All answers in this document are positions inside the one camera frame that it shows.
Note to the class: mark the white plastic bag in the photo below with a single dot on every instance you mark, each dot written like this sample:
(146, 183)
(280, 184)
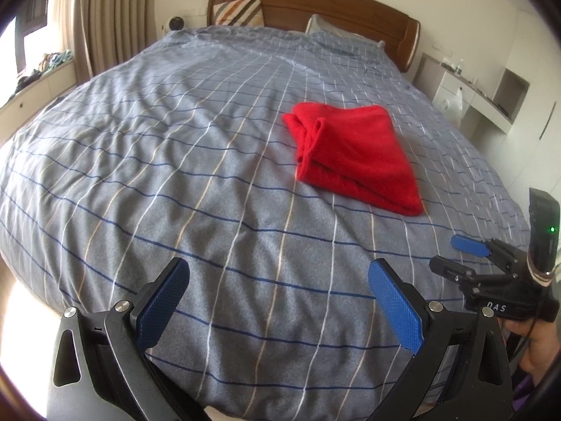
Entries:
(453, 107)

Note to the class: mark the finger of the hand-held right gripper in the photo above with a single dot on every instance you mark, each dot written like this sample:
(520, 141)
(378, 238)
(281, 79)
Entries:
(451, 269)
(471, 245)

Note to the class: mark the pile of clothes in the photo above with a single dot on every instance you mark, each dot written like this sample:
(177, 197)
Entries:
(48, 62)

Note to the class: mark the round black device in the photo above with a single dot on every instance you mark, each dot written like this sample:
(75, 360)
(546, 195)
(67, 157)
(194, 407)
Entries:
(176, 23)

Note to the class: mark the purple clothing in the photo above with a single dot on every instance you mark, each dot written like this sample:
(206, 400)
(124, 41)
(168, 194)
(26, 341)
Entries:
(523, 394)

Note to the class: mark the blue-grey checked blanket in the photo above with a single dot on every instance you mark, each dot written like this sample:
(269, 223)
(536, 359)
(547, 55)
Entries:
(175, 162)

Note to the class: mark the striped pillow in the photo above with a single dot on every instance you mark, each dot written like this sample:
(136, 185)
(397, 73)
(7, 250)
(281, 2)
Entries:
(236, 13)

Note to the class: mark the red towel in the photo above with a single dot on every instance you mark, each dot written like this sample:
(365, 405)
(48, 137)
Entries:
(359, 153)

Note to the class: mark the wooden bed headboard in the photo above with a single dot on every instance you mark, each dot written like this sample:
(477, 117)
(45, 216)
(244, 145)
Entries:
(328, 4)

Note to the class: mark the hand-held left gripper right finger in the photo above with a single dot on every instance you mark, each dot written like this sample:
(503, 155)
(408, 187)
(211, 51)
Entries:
(396, 307)

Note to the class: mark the white wardrobe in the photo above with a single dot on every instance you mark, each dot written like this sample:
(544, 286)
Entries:
(534, 140)

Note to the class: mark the person's right hand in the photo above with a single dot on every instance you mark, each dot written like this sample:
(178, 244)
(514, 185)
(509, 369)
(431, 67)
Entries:
(539, 346)

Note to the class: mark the white window sill cabinet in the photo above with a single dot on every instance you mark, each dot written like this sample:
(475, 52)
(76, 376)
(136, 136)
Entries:
(39, 92)

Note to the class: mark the white pillow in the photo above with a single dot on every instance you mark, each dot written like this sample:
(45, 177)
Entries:
(320, 24)

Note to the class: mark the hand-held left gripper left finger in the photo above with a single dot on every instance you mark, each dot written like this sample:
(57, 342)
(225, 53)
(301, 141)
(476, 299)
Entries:
(162, 302)

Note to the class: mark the white desk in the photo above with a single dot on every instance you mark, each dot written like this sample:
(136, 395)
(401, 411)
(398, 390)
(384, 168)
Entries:
(477, 105)

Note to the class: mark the beige curtain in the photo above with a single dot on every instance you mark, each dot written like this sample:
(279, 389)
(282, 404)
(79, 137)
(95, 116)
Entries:
(109, 8)

